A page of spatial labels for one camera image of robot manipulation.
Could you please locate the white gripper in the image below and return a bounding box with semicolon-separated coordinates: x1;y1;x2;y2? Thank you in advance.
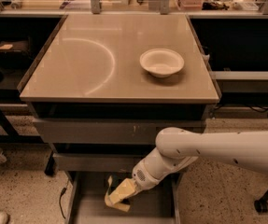
109;161;160;203

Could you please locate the green and yellow sponge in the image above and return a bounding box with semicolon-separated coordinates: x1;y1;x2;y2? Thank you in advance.
105;175;130;212

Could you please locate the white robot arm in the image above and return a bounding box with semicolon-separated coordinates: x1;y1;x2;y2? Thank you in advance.
105;127;268;208

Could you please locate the open grey bottom drawer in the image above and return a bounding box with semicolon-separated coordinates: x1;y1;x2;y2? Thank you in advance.
65;172;180;224

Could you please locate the grey middle drawer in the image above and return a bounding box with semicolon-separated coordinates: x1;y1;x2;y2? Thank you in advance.
53;154;143;173

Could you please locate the grey top drawer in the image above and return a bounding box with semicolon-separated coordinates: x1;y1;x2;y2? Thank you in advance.
34;119;205;145

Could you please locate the grey drawer cabinet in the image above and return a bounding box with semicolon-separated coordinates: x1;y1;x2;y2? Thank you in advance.
16;13;222;185

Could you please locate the white paper bowl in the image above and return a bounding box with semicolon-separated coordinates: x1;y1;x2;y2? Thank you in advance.
139;49;185;78

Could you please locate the black cable on floor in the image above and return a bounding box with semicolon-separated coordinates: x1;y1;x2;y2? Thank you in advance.
58;179;70;220

